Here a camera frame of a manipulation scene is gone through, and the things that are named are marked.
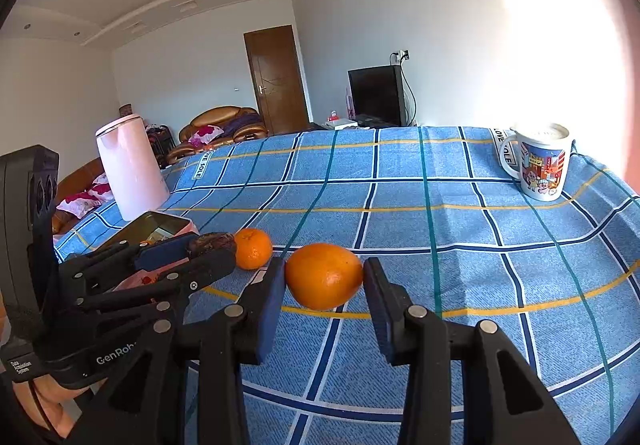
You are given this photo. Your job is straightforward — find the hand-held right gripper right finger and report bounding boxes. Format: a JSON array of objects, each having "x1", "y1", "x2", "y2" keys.
[{"x1": 362, "y1": 256, "x2": 583, "y2": 445}]

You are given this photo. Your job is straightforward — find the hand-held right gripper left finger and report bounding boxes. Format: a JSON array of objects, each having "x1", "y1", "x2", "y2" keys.
[{"x1": 70, "y1": 256, "x2": 287, "y2": 445}]

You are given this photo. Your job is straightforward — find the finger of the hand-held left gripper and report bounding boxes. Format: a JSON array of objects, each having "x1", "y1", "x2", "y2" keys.
[
  {"x1": 57, "y1": 234, "x2": 201, "y2": 296},
  {"x1": 45, "y1": 249, "x2": 237, "y2": 351}
]

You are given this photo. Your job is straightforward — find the dark brown date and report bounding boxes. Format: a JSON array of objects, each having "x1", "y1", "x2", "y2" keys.
[{"x1": 186, "y1": 232, "x2": 237, "y2": 258}]

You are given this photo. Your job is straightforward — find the large orange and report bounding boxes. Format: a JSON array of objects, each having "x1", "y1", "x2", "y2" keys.
[{"x1": 285, "y1": 242, "x2": 364, "y2": 311}]

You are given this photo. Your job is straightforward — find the person's left hand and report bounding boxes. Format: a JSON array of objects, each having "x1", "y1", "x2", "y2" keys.
[{"x1": 12, "y1": 375, "x2": 106, "y2": 438}]

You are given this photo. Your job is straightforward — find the small orange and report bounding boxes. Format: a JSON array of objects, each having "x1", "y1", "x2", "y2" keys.
[{"x1": 234, "y1": 228, "x2": 274, "y2": 271}]

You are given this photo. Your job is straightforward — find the floral pink white cushion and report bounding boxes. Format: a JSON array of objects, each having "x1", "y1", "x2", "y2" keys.
[
  {"x1": 187, "y1": 125, "x2": 225, "y2": 146},
  {"x1": 56, "y1": 175, "x2": 115, "y2": 218}
]

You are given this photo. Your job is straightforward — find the brown leather sofa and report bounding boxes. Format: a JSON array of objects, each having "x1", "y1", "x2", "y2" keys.
[{"x1": 52, "y1": 157, "x2": 108, "y2": 233}]

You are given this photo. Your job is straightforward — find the pink electric kettle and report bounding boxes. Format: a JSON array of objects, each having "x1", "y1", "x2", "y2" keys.
[{"x1": 95, "y1": 113, "x2": 171, "y2": 222}]

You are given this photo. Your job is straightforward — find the blue checked tablecloth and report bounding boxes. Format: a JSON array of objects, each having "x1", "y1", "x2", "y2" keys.
[{"x1": 52, "y1": 125, "x2": 640, "y2": 445}]

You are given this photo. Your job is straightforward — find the stacked dark chairs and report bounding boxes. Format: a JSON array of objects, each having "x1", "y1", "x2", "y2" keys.
[{"x1": 145, "y1": 124, "x2": 176, "y2": 166}]

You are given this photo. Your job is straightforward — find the brown leather armchair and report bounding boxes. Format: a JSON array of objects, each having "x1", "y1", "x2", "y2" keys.
[{"x1": 165, "y1": 106, "x2": 268, "y2": 166}]

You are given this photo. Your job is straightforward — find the low television stand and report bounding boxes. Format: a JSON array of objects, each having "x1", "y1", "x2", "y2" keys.
[{"x1": 320, "y1": 119, "x2": 416, "y2": 130}]

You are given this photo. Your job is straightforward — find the dark brown door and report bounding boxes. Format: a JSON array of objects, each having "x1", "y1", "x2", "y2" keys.
[{"x1": 243, "y1": 25, "x2": 309, "y2": 136}]

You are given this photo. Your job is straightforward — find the black television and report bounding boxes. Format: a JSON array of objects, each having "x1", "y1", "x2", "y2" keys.
[{"x1": 347, "y1": 65, "x2": 408, "y2": 128}]

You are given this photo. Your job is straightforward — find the white cartoon print mug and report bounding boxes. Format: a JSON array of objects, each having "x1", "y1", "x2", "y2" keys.
[{"x1": 499, "y1": 122, "x2": 576, "y2": 200}]

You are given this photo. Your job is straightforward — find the black power cable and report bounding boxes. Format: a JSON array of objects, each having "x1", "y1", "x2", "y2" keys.
[{"x1": 402, "y1": 60, "x2": 418, "y2": 126}]

